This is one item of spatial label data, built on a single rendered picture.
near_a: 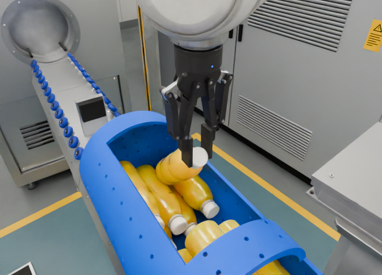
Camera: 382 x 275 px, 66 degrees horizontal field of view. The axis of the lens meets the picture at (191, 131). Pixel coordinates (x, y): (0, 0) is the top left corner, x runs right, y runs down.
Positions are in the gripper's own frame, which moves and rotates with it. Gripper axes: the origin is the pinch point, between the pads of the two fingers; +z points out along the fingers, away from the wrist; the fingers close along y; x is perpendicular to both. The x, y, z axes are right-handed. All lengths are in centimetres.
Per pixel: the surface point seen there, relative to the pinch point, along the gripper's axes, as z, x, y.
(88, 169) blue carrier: 10.8, -17.3, 17.9
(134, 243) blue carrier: 9.6, 6.5, 17.0
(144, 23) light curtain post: -1, -76, -25
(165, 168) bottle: 9.9, -7.4, 3.5
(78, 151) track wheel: 29, -49, 16
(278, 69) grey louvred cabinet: 46, -87, -123
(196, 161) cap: 2.4, 1.3, 0.8
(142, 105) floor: 125, -218, -76
